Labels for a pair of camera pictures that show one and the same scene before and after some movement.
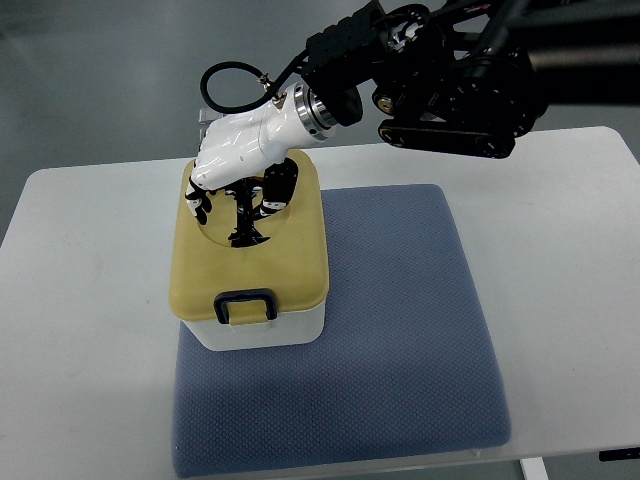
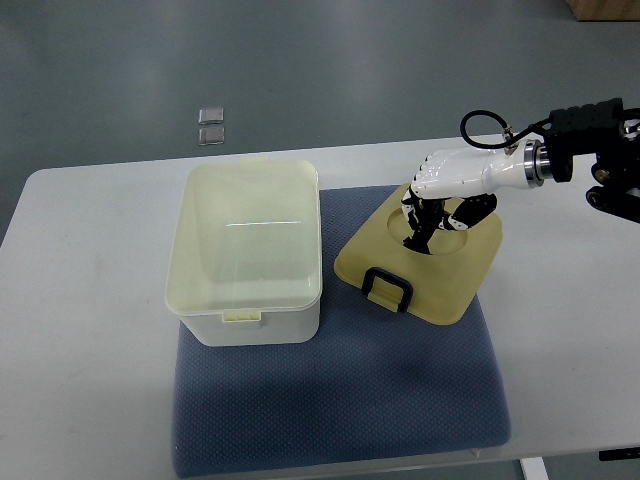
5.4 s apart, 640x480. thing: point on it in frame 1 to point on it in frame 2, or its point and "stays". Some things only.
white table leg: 534,468 stays
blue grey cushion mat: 401,368 stays
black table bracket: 619,454 stays
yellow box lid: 292,262 to 435,288
